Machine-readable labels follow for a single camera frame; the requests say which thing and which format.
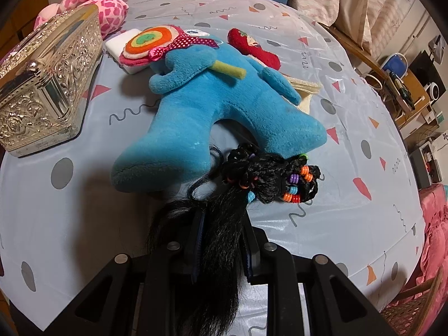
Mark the black beaded hair wig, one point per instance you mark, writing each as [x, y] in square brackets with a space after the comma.
[217, 224]

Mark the patterned tablecloth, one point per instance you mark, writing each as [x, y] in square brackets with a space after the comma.
[350, 147]

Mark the wooden side table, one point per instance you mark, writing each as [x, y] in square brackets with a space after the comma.
[346, 47]

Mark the blue folding chair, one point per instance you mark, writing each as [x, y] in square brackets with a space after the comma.
[393, 64]

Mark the red strawberry plush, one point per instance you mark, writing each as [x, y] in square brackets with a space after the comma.
[257, 47]

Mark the white desk fan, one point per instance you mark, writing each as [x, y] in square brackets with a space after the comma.
[435, 91]

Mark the beige folded cloths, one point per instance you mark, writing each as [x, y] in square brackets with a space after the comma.
[308, 92]

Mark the rattan wicker chair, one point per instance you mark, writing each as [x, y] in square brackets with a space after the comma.
[409, 308]

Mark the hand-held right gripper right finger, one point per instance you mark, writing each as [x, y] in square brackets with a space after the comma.
[249, 262]

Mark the pink spotted plush toy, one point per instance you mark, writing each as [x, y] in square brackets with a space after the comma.
[101, 7]

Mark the pink patterned curtain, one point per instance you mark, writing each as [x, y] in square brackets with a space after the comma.
[350, 3]

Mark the pink quilt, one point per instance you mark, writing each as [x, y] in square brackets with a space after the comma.
[435, 238]

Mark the wooden folding chair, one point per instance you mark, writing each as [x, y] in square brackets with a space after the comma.
[416, 105]

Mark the large blue plush toy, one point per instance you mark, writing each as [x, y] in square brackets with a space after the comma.
[210, 108]

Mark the black handheld device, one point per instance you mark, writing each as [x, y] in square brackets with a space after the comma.
[400, 87]

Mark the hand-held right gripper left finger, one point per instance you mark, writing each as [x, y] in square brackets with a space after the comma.
[197, 241]

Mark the white foam block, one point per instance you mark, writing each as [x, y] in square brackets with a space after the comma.
[117, 47]

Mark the black monitor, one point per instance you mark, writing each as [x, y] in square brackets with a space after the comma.
[425, 66]

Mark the white garment steamer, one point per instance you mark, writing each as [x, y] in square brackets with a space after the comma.
[436, 44]

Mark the silver ornate tissue box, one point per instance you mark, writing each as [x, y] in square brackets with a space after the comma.
[45, 84]

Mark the low grey shelf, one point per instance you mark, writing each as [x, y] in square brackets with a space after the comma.
[425, 162]

